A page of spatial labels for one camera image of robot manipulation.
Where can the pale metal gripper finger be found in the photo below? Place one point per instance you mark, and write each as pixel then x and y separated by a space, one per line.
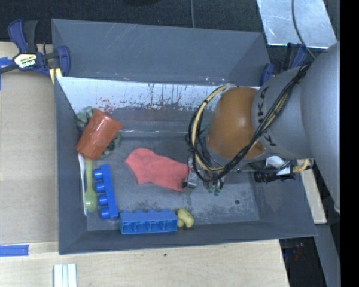
pixel 192 180

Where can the red cloth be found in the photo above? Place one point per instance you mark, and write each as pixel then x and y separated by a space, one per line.
pixel 158 169

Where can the yellow toy duck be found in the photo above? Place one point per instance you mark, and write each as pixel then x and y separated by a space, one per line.
pixel 186 217

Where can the blue toy brick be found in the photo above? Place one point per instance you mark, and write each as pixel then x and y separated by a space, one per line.
pixel 149 222
pixel 108 190

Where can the pale green plastic spoon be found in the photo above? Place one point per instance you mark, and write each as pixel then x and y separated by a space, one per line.
pixel 90 196

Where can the orange plastic cup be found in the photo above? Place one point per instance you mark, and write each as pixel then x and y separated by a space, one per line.
pixel 98 134

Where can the grey metal bin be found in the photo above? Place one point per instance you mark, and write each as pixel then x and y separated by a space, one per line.
pixel 155 55

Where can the pale wood board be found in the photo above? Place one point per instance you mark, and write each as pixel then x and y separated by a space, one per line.
pixel 27 160

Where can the black cylinder on white bracket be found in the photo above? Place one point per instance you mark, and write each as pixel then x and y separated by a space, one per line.
pixel 266 176

